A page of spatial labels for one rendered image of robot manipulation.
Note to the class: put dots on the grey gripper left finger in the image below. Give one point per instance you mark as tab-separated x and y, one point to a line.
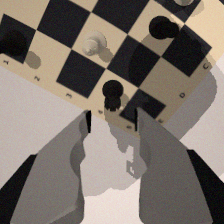
45	189

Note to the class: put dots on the black and cream chessboard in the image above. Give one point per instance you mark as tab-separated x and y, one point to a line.
156	75

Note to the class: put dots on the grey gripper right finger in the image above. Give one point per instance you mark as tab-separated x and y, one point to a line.
178	187

